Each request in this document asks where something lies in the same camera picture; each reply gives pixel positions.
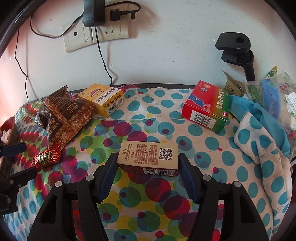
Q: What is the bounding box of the beige red medicine box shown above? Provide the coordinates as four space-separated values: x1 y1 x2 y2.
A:
117 141 178 177

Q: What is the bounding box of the blue cloth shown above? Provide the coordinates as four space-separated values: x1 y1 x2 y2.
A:
229 95 290 158

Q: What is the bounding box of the small red candy packet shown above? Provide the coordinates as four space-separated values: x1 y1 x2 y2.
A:
34 148 61 171

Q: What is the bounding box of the polka dot bed sheet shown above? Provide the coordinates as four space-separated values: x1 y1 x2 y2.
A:
4 85 292 240

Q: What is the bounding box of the white wall socket plate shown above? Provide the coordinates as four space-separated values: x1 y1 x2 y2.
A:
61 17 132 53

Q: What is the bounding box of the black power adapter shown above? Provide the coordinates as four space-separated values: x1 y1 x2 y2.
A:
83 0 106 27

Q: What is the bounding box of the yellow medicine box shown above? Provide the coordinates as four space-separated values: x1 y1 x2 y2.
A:
78 83 124 118

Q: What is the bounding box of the clear bag with blue item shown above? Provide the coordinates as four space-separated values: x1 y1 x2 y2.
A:
243 72 295 141

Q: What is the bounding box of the brown coffee snack bag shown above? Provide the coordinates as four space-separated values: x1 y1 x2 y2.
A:
35 85 95 149

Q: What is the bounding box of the clear plastic packet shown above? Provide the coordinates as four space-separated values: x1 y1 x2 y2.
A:
1 129 11 145

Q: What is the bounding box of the small cardboard box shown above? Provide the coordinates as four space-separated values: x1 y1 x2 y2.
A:
223 71 246 97

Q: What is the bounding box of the red round metal tray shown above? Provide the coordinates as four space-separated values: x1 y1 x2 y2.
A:
1 116 19 146

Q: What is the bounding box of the red green medicine box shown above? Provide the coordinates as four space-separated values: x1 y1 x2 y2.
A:
181 80 229 133

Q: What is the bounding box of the black plug with cable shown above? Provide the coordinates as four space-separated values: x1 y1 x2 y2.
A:
105 1 141 22

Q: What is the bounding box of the black clamp mount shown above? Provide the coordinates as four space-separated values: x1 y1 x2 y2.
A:
215 32 255 81

